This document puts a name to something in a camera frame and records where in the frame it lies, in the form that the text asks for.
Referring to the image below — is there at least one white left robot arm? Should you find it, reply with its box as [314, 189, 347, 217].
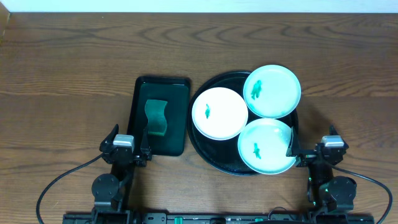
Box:
[91, 125, 152, 224]

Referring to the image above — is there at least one green wavy sponge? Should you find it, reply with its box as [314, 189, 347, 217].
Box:
[144, 100, 167, 136]

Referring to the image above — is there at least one pale green plate bottom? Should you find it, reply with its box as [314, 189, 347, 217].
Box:
[238, 118, 295, 175]

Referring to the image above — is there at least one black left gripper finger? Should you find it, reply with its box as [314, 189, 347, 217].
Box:
[141, 127, 152, 161]
[105, 124, 119, 144]

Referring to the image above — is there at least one pale green plate top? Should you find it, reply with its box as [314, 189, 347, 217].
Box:
[243, 65, 302, 119]

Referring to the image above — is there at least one white plate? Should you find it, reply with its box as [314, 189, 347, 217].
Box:
[192, 87, 248, 141]

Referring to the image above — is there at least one pale green plate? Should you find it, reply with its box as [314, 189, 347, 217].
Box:
[238, 118, 295, 175]
[243, 65, 302, 119]

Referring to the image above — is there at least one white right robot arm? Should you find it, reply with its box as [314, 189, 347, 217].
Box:
[286, 126, 357, 223]

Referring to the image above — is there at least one black rectangular tray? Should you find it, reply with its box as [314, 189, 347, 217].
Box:
[127, 76, 190, 156]

